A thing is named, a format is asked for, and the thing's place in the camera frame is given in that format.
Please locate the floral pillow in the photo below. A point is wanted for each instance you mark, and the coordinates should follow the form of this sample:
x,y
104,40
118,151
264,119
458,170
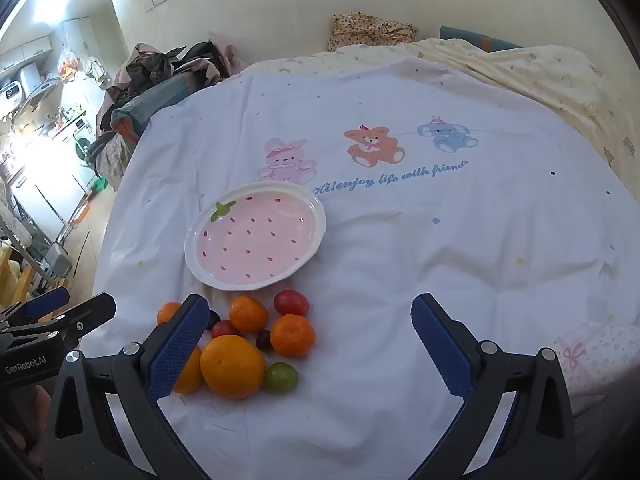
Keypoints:
x,y
372,30

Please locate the white printed blanket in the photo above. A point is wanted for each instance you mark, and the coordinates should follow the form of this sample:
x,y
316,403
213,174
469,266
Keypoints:
x,y
400,240

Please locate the grey metal box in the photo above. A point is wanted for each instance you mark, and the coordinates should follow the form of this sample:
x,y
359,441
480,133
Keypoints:
x,y
57,260

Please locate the person's left hand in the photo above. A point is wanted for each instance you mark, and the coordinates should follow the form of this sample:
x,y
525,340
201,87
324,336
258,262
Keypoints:
x,y
37,410

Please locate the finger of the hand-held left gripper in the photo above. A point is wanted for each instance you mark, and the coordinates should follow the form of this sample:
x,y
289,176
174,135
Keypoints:
x,y
85,312
47,302

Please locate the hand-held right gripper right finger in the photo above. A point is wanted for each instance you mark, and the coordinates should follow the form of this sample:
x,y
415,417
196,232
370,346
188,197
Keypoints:
x,y
442,350

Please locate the pink floral cloth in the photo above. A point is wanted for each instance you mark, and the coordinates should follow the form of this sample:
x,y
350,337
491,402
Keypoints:
x,y
595,355

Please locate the small tangerine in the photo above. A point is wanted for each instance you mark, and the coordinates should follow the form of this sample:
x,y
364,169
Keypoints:
x,y
292,335
248,314
167,312

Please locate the pile of clothes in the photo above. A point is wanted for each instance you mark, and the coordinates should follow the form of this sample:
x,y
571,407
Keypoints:
x,y
170,70

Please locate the orange plastic bag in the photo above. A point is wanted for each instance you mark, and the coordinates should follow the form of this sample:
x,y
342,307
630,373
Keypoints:
x,y
67,62

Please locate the white kitchen cabinet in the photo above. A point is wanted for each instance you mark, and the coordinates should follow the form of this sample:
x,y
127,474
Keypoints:
x,y
40,47

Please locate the wooden chair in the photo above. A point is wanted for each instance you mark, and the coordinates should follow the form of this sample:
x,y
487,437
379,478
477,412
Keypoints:
x,y
15,280

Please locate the large orange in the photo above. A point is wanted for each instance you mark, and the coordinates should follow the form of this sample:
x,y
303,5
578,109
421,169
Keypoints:
x,y
191,375
232,366

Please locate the teal and orange cushion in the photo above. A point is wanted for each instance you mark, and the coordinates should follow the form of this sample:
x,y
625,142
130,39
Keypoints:
x,y
131,112

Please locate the pink strawberry plate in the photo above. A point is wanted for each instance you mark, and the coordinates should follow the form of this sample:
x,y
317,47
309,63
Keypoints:
x,y
255,237

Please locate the washing machine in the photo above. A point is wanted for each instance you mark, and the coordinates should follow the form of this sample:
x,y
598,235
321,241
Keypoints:
x,y
82,144

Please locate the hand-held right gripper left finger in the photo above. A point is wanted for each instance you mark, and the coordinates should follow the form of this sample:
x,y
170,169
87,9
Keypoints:
x,y
175,350

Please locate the teal pillow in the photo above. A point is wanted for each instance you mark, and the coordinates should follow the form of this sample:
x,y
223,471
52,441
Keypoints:
x,y
475,37

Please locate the yellow printed blanket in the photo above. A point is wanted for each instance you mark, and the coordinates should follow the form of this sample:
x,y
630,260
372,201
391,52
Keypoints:
x,y
550,75

